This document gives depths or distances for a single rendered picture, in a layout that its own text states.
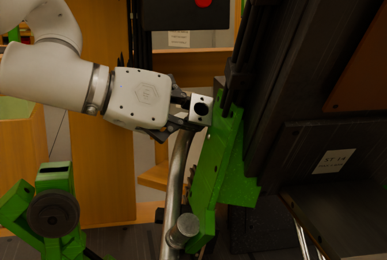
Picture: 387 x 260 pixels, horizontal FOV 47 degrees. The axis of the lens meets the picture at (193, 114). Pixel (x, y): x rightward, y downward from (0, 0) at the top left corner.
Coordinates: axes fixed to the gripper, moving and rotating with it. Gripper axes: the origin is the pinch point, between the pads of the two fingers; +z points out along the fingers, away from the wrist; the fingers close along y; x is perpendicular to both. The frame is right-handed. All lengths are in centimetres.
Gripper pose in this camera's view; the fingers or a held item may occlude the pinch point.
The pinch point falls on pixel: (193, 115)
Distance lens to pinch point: 77.7
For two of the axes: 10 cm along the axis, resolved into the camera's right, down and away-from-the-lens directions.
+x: -3.7, 4.2, 8.3
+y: 0.7, -8.8, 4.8
